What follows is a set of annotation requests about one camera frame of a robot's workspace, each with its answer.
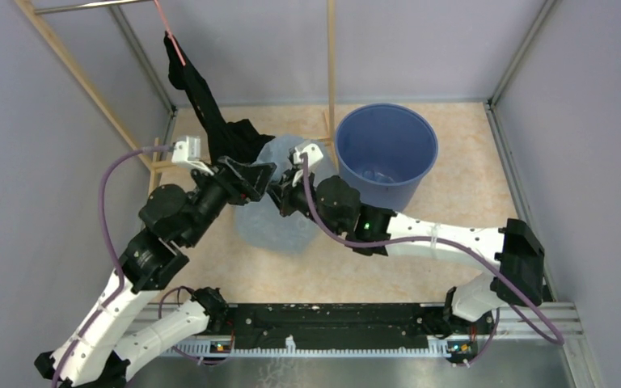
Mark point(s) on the metal hanging rod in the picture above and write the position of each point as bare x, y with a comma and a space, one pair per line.
83, 6

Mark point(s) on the light blue plastic trash bag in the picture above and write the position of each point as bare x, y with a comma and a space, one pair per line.
260, 224

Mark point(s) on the black printed t-shirt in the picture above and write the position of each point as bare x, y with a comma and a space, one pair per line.
238, 140

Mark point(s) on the pink clothes hanger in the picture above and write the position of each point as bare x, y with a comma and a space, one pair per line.
169, 32

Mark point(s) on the wooden clothes rack frame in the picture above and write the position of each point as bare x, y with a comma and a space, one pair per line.
80, 76

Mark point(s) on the blue plastic trash bin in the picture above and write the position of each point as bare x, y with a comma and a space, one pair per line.
384, 150

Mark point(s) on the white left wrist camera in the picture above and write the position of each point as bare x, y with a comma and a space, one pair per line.
186, 153

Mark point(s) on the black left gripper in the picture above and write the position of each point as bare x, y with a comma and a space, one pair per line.
243, 182

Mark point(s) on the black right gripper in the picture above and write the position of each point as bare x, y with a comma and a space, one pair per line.
283, 192

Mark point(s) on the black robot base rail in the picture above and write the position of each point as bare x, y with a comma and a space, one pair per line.
360, 330

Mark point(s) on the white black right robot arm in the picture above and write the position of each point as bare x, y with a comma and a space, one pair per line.
510, 258

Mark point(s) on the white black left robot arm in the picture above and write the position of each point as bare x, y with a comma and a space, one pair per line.
100, 353

